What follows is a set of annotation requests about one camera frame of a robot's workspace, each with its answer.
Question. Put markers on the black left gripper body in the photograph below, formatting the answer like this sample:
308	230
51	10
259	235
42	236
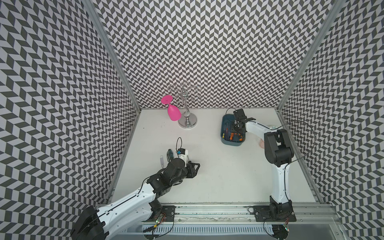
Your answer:
190	171

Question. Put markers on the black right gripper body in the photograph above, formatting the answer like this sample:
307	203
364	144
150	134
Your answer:
236	129

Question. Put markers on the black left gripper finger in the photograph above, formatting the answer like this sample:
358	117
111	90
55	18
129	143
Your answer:
195	165
195	171

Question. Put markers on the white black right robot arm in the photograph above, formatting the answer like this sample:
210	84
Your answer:
279	153

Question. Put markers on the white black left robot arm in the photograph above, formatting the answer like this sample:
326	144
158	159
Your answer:
106	222

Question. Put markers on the teal plastic storage box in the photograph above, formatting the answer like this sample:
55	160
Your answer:
229	118

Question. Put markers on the pink transparent plastic cup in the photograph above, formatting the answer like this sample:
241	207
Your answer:
262	143

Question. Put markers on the chrome glass holder stand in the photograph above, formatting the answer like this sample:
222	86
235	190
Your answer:
184	92

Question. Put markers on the pink plastic wine glass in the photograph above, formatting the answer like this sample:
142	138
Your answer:
173	112

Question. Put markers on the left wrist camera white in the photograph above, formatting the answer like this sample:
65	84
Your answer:
183	154

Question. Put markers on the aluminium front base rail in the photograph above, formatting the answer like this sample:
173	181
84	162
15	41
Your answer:
309	221

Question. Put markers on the aluminium right corner post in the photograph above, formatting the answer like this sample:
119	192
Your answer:
321	35

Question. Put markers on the aluminium corner post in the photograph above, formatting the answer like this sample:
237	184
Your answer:
94	18
321	35

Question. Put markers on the aluminium left corner post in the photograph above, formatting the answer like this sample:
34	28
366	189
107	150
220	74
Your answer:
94	18

